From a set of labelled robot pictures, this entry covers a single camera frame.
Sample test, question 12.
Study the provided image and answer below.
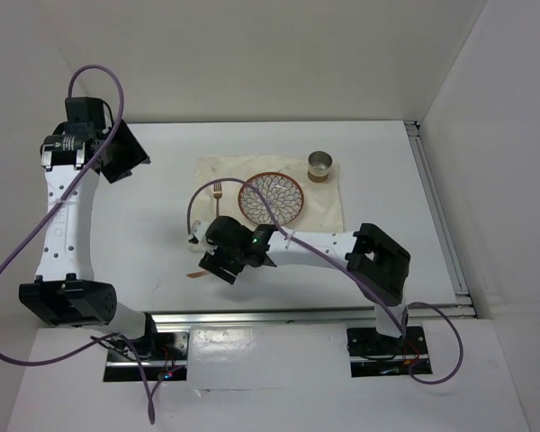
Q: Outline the aluminium rail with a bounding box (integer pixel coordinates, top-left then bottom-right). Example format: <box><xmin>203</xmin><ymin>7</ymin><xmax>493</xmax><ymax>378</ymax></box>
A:
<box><xmin>404</xmin><ymin>121</ymin><xmax>470</xmax><ymax>297</ymax></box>
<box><xmin>152</xmin><ymin>297</ymin><xmax>477</xmax><ymax>331</ymax></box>

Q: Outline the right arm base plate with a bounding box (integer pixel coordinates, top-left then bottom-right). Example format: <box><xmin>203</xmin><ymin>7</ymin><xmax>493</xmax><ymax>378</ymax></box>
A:
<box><xmin>346</xmin><ymin>326</ymin><xmax>432</xmax><ymax>378</ymax></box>

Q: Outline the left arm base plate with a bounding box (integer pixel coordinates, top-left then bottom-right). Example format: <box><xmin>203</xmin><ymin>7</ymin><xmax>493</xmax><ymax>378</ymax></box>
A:
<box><xmin>103</xmin><ymin>330</ymin><xmax>190</xmax><ymax>383</ymax></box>

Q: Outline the aluminium right side rail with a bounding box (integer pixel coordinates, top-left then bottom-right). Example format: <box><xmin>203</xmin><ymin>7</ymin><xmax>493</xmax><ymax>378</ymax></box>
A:
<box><xmin>404</xmin><ymin>121</ymin><xmax>470</xmax><ymax>297</ymax></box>

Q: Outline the cream cloth napkin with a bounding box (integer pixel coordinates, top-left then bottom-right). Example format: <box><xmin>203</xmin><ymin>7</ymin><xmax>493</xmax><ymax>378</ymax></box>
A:
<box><xmin>191</xmin><ymin>154</ymin><xmax>345</xmax><ymax>233</ymax></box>

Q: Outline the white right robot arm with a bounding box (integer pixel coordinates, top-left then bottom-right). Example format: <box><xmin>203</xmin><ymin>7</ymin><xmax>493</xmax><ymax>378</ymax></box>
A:
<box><xmin>187</xmin><ymin>216</ymin><xmax>411</xmax><ymax>353</ymax></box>

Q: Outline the aluminium front rail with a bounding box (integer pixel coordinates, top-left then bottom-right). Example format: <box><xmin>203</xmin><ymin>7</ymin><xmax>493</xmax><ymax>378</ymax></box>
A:
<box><xmin>152</xmin><ymin>297</ymin><xmax>477</xmax><ymax>331</ymax></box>

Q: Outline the floral patterned ceramic plate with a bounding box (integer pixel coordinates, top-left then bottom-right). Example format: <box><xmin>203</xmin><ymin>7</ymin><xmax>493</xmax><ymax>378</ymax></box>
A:
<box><xmin>238</xmin><ymin>172</ymin><xmax>304</xmax><ymax>225</ymax></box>

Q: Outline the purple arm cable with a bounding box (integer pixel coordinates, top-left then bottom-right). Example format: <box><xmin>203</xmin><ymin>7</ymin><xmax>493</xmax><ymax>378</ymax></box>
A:
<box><xmin>0</xmin><ymin>64</ymin><xmax>174</xmax><ymax>425</ymax></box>
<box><xmin>185</xmin><ymin>177</ymin><xmax>465</xmax><ymax>386</ymax></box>

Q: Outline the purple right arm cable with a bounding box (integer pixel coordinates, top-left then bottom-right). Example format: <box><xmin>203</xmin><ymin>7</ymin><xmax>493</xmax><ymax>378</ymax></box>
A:
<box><xmin>185</xmin><ymin>177</ymin><xmax>465</xmax><ymax>386</ymax></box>

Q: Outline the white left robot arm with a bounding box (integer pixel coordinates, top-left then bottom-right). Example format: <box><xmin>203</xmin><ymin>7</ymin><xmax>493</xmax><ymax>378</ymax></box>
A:
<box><xmin>19</xmin><ymin>97</ymin><xmax>160</xmax><ymax>359</ymax></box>

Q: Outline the copper knife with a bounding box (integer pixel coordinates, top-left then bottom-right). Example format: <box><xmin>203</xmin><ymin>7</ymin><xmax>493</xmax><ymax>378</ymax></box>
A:
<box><xmin>186</xmin><ymin>270</ymin><xmax>210</xmax><ymax>279</ymax></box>

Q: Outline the metal cup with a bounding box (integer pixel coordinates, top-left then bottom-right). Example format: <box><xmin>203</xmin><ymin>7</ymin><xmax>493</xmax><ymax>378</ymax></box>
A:
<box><xmin>307</xmin><ymin>151</ymin><xmax>333</xmax><ymax>184</ymax></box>

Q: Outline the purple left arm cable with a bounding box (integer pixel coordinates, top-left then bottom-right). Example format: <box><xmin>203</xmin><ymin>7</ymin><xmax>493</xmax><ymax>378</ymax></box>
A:
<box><xmin>0</xmin><ymin>64</ymin><xmax>174</xmax><ymax>425</ymax></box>

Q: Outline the copper fork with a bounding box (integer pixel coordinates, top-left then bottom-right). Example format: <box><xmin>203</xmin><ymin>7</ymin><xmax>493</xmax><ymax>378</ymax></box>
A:
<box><xmin>212</xmin><ymin>182</ymin><xmax>223</xmax><ymax>218</ymax></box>

